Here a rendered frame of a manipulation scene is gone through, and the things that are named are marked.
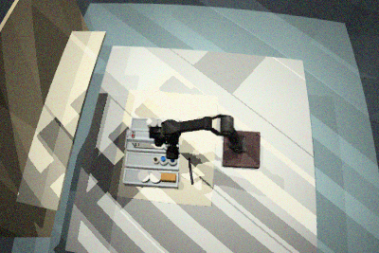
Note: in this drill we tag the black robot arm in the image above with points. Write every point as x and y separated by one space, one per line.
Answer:
170 130

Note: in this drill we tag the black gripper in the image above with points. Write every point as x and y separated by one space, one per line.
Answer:
172 152

